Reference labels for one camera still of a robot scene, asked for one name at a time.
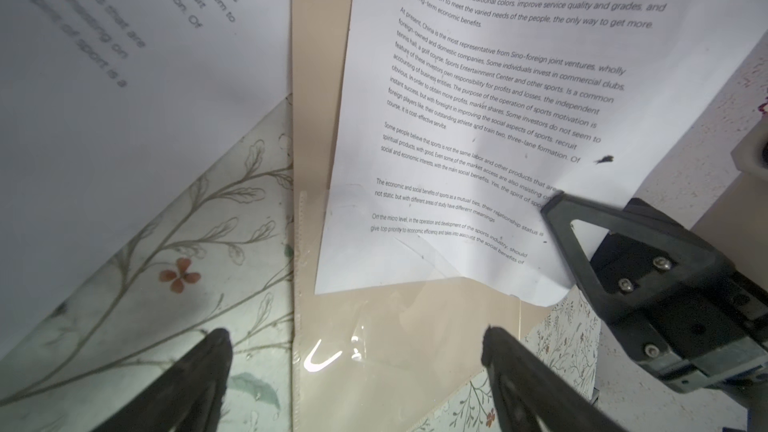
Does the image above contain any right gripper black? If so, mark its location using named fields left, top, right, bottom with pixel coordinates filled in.
left=541, top=193, right=767, bottom=394

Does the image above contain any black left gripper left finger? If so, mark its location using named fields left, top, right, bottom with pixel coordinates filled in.
left=96, top=328, right=233, bottom=432

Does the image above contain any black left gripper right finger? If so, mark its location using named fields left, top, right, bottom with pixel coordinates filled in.
left=481, top=326, right=622, bottom=431

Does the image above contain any beige file folder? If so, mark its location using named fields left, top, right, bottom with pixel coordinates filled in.
left=292, top=0, right=547, bottom=431

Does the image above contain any printed paper sheet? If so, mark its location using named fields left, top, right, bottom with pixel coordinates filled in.
left=315, top=0, right=767, bottom=306
left=1, top=0, right=291, bottom=353

